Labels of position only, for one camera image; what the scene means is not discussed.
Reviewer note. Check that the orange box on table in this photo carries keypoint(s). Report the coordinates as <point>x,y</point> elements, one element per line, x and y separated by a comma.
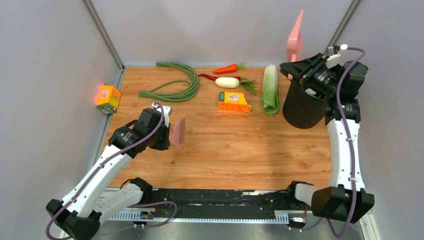
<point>233,101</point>

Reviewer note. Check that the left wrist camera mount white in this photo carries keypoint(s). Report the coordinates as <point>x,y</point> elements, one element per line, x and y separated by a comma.
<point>165,109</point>

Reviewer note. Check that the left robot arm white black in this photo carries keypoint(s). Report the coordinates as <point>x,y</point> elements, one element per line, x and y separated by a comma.
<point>82,211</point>

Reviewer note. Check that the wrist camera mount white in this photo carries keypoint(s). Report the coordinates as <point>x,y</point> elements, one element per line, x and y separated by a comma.
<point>165,109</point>
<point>333,54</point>

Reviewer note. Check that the napa cabbage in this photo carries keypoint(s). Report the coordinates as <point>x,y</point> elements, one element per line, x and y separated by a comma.
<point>270,90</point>

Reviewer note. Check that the orange carrot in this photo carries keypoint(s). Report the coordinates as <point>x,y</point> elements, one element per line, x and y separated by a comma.
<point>230,68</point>

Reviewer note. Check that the pink hand brush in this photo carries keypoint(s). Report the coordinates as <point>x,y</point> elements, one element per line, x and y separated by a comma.
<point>178,133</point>

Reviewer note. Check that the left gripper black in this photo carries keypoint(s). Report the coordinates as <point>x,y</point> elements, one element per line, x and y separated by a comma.
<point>166,143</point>

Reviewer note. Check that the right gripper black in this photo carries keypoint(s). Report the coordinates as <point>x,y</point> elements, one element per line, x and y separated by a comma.
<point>304,68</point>

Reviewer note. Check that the red chili pepper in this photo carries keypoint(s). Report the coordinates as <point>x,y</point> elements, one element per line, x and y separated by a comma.
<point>214,78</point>

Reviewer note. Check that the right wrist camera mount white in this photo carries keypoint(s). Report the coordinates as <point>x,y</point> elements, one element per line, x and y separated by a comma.
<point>333,54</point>

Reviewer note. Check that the paper scrap near brush handle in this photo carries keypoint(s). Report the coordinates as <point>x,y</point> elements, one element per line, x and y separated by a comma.
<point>311,92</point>

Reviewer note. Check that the black trash bin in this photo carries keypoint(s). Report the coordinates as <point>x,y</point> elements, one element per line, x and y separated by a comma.
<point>300,109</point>

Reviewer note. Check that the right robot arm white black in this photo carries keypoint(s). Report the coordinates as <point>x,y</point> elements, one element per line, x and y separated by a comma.
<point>345,198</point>

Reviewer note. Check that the pink dustpan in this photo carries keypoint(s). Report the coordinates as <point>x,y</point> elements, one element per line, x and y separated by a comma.
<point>295,40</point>

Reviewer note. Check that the white radish with leaves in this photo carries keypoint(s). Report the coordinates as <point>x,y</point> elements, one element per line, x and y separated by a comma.
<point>233,83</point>

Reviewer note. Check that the orange yellow sponge pack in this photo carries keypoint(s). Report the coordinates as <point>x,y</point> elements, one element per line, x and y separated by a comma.
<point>108,100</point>

